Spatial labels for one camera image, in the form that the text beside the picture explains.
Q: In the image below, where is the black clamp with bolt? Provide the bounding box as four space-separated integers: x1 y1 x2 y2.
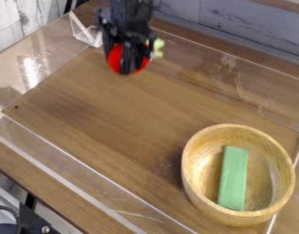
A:
20 204 61 234

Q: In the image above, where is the clear acrylic left wall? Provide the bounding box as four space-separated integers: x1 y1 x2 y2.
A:
0 16 86 111

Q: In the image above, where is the clear acrylic corner bracket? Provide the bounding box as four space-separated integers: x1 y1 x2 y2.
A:
68 12 102 48

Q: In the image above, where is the clear acrylic wall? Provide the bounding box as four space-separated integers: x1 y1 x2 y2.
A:
0 16 86 111
0 113 196 234
149 28 299 131

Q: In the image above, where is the wooden bowl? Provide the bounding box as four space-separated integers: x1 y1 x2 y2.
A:
180 123 295 227

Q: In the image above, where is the green rectangular block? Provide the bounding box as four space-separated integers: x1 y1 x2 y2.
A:
217 146 248 211

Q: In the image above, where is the clear acrylic front wall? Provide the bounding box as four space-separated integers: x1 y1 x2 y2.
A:
0 113 196 234

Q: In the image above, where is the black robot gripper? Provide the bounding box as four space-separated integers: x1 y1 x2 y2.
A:
96 0 155 75

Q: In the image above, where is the black cable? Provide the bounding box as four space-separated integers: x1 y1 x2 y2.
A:
0 205 21 234

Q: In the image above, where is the clear acrylic back wall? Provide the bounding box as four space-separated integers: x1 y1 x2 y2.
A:
149 28 299 131

